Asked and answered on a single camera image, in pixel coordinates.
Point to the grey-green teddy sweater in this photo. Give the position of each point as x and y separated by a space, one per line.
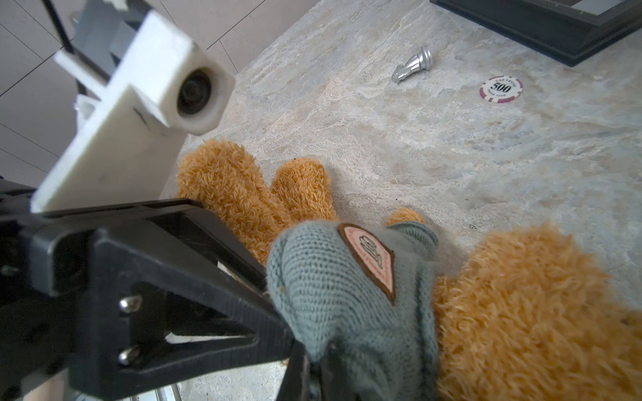
366 292

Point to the small metal bolt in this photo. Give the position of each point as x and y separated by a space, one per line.
421 61

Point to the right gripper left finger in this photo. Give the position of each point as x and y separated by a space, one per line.
296 381

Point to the small metal nut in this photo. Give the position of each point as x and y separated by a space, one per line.
501 89

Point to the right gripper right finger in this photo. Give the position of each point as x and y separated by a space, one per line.
333 379

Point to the folded black white chessboard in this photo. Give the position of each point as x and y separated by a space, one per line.
567 31

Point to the tan teddy bear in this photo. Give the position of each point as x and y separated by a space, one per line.
529 317

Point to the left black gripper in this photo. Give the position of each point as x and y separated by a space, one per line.
127 298

